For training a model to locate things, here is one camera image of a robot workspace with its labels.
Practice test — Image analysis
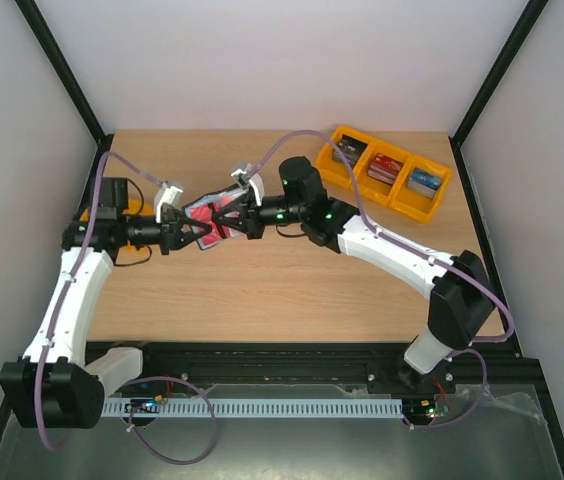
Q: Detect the small yellow plastic bin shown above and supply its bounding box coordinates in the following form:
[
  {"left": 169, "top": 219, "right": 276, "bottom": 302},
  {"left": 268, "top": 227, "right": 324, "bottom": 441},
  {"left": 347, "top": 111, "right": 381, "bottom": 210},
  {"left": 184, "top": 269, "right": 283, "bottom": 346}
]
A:
[{"left": 89, "top": 199, "right": 154, "bottom": 252}]

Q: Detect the white slotted cable duct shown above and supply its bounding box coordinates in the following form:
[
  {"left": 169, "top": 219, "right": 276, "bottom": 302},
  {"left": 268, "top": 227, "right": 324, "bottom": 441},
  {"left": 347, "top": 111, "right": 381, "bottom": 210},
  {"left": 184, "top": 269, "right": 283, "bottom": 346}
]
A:
[{"left": 102, "top": 398, "right": 403, "bottom": 419}]

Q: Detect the black card stack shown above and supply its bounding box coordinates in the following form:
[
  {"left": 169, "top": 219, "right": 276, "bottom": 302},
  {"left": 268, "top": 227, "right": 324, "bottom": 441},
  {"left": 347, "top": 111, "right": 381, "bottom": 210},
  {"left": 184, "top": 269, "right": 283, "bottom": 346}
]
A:
[{"left": 337, "top": 135, "right": 367, "bottom": 168}]

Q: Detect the red card stack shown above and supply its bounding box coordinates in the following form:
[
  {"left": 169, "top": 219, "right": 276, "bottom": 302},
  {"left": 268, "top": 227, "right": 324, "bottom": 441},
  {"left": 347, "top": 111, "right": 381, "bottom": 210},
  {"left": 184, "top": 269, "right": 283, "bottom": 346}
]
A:
[{"left": 367, "top": 153, "right": 403, "bottom": 185}]

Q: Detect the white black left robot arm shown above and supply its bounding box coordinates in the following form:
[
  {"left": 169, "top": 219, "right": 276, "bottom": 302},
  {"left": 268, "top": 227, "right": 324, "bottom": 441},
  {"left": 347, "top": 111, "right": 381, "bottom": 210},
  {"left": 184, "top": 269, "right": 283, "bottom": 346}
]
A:
[{"left": 0, "top": 177, "right": 211, "bottom": 429}]

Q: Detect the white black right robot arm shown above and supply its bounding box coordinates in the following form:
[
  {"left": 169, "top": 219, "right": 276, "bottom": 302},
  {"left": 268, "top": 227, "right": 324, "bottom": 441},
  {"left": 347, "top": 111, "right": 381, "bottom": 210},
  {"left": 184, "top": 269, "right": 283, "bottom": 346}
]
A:
[{"left": 212, "top": 157, "right": 495, "bottom": 392}]

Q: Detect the blue card stack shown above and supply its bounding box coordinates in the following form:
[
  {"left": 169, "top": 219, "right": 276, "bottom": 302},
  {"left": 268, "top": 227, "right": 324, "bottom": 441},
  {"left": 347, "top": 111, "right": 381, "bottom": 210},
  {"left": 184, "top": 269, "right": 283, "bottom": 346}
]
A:
[{"left": 407, "top": 168, "right": 443, "bottom": 199}]

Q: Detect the black aluminium frame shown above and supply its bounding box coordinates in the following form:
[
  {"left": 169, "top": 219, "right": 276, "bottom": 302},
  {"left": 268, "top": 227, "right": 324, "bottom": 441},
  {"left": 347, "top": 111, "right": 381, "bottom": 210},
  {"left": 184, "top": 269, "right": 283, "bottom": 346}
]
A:
[{"left": 0, "top": 1, "right": 564, "bottom": 475}]

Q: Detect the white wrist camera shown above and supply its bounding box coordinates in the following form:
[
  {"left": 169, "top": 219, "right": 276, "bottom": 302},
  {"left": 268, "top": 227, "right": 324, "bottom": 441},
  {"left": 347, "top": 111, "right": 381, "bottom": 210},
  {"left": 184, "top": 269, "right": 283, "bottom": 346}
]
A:
[
  {"left": 231, "top": 163, "right": 265, "bottom": 207},
  {"left": 153, "top": 181, "right": 184, "bottom": 223}
]

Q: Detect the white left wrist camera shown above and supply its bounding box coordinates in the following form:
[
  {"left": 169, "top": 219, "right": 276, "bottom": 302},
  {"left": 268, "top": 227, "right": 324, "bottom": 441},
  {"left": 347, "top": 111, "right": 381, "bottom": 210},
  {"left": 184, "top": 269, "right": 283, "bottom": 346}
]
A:
[{"left": 153, "top": 181, "right": 184, "bottom": 223}]

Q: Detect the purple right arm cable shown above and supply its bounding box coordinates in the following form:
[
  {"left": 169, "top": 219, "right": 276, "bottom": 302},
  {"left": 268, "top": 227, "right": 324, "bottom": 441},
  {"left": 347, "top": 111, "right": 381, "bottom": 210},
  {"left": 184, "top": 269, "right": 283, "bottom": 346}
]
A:
[{"left": 249, "top": 129, "right": 517, "bottom": 346}]

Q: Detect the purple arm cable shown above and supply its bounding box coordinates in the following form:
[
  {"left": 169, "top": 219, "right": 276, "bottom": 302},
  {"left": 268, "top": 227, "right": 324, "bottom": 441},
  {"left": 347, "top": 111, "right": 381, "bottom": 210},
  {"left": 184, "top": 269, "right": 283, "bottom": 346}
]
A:
[
  {"left": 35, "top": 150, "right": 168, "bottom": 452},
  {"left": 249, "top": 129, "right": 517, "bottom": 346}
]

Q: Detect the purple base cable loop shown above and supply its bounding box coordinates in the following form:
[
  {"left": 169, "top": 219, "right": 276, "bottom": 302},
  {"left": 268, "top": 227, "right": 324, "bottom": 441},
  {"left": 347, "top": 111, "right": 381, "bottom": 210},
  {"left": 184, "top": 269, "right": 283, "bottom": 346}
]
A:
[{"left": 125, "top": 377, "right": 217, "bottom": 467}]

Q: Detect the yellow three-compartment tray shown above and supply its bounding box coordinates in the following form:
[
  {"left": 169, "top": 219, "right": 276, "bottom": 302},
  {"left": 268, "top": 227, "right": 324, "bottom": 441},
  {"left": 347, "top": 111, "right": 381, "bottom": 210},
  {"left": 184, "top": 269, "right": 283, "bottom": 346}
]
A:
[{"left": 316, "top": 126, "right": 452, "bottom": 224}]

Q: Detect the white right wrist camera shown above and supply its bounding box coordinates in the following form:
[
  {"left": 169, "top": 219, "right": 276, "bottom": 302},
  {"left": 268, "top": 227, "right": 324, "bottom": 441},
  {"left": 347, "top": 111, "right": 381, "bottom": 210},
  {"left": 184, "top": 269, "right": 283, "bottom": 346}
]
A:
[{"left": 231, "top": 163, "right": 265, "bottom": 207}]

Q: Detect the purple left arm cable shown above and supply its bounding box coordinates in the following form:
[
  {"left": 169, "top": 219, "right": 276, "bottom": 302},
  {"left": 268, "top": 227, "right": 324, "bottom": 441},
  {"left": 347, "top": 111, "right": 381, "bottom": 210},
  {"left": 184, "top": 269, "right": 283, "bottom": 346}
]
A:
[{"left": 35, "top": 150, "right": 168, "bottom": 452}]

